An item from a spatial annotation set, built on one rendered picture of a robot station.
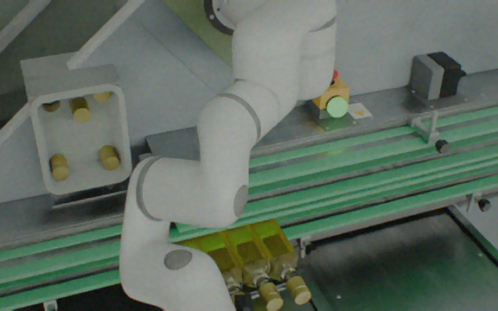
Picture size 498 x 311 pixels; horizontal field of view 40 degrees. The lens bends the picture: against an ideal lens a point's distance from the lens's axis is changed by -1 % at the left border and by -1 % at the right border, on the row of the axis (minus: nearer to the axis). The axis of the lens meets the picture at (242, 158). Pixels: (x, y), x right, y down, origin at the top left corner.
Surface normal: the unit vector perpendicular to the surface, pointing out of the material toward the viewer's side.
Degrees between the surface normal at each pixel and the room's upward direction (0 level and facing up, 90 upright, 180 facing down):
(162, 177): 82
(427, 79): 90
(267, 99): 51
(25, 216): 90
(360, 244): 90
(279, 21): 77
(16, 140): 0
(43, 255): 90
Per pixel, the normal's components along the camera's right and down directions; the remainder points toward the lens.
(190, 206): -0.58, 0.26
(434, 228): 0.00, -0.82
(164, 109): 0.35, 0.54
